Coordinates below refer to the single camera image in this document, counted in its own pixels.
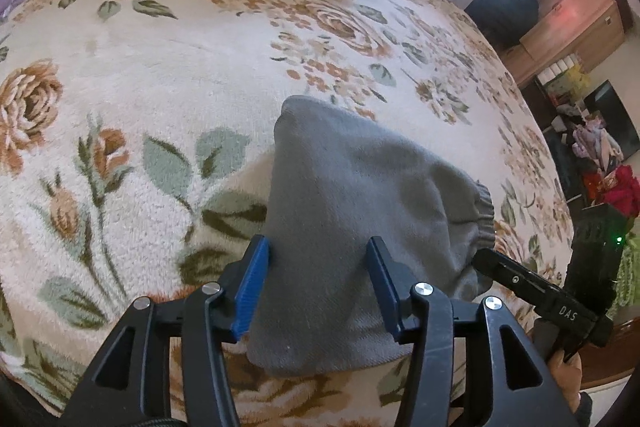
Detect pile of pale clothes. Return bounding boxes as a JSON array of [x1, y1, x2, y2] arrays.
[[571, 117, 624, 174]]

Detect wooden cabinet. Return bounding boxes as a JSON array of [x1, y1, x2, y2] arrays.
[[500, 0, 629, 88]]

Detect floral blanket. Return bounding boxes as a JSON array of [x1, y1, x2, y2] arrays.
[[0, 0, 576, 427]]

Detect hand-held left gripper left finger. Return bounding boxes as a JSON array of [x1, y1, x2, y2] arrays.
[[60, 234, 274, 427]]

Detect person's right hand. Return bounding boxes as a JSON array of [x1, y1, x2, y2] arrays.
[[546, 347, 584, 408]]

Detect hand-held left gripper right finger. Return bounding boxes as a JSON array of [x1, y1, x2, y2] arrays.
[[366, 236, 577, 427]]

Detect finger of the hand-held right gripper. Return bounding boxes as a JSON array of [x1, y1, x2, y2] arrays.
[[472, 248, 552, 304]]

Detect wooden side table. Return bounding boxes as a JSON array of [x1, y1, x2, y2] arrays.
[[580, 311, 640, 389]]

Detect grey pants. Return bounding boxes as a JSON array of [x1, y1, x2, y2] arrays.
[[246, 96, 496, 378]]

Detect green cloth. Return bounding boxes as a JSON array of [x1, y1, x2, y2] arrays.
[[615, 217, 640, 314]]

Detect dark hanging garment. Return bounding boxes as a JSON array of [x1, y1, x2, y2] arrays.
[[465, 0, 547, 50]]

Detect black screen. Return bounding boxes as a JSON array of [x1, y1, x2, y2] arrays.
[[584, 79, 632, 144]]

